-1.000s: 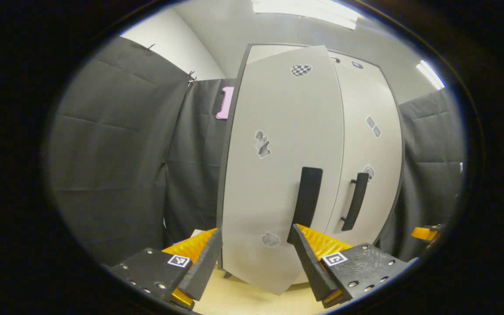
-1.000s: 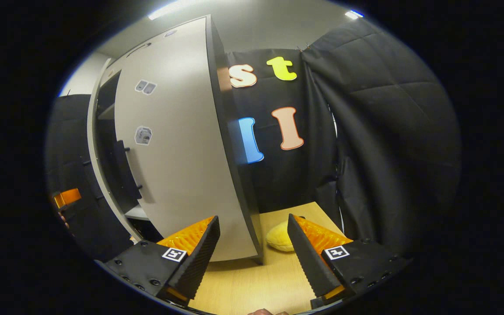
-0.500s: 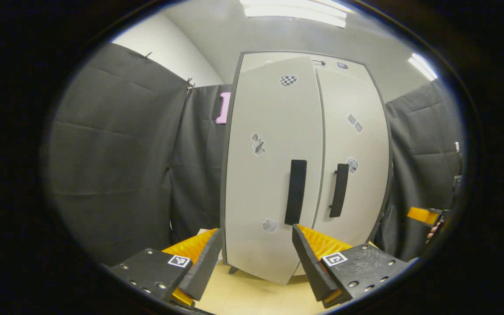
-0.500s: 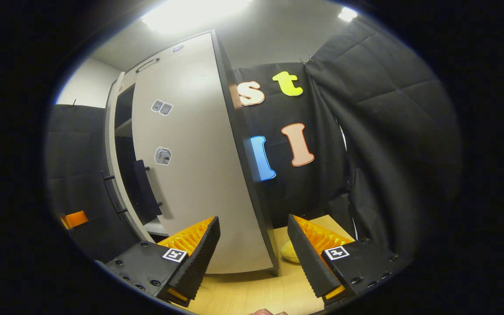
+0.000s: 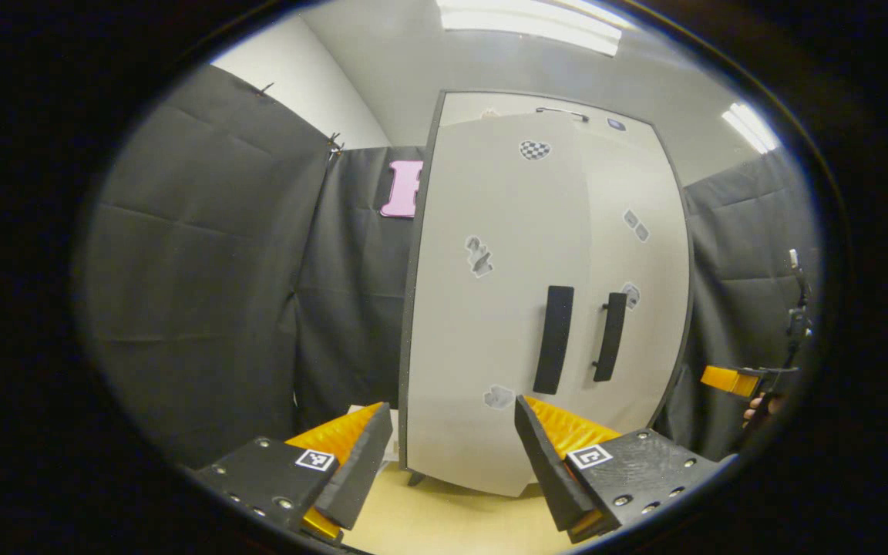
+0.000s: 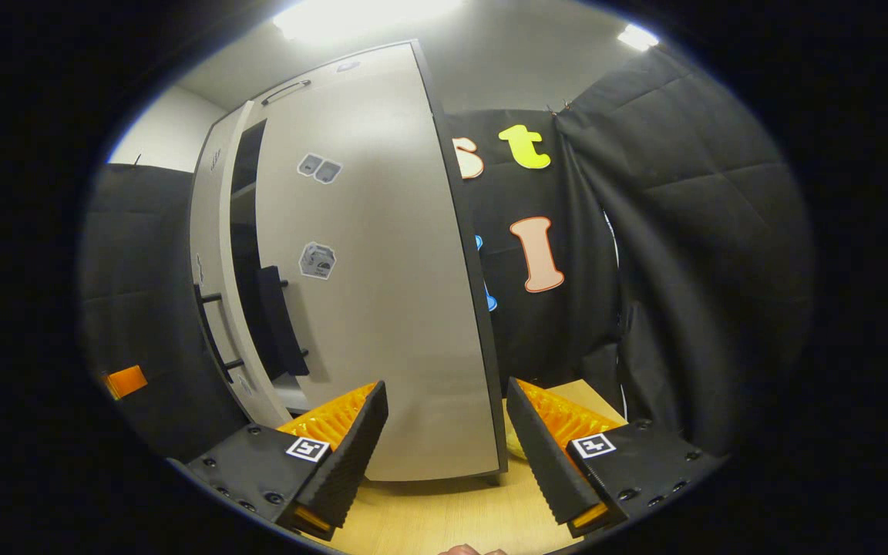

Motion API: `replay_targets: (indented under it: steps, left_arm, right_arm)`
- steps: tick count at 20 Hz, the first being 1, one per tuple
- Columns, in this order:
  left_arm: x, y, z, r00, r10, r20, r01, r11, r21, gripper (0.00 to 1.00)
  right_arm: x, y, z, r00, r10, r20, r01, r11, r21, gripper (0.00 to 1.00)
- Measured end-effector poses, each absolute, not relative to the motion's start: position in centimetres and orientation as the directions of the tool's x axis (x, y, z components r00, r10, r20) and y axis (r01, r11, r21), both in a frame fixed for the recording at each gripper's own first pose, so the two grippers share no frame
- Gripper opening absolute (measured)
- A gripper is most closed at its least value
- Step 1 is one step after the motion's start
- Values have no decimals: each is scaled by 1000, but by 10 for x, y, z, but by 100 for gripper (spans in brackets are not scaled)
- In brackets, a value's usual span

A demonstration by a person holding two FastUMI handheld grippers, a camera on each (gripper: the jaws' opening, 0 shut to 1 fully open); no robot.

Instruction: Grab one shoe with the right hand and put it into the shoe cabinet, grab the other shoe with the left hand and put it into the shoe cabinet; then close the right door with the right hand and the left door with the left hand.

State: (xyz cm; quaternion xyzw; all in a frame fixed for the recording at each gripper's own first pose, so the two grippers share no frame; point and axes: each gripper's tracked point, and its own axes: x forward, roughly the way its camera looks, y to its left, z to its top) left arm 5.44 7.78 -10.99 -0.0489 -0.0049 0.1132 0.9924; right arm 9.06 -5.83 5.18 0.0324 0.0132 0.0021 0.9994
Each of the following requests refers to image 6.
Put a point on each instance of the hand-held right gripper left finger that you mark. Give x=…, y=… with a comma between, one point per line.
x=351, y=462

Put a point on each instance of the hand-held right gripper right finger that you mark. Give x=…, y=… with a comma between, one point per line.
x=544, y=462

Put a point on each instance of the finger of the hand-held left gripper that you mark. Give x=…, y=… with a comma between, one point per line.
x=126, y=381

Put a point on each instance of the white shoe cabinet door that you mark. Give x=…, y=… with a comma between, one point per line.
x=213, y=216
x=398, y=293

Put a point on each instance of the white and grey shoe cabinet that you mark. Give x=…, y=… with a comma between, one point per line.
x=246, y=231

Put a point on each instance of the white cabinet drawer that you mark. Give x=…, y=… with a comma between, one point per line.
x=328, y=77

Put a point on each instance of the yellow object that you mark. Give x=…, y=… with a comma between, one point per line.
x=516, y=445

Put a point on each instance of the black quilted backdrop cloth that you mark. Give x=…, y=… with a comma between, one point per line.
x=706, y=231
x=143, y=270

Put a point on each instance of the small ceiling light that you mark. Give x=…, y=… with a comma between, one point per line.
x=638, y=37

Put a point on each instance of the large ceiling light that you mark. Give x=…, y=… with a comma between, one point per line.
x=367, y=15

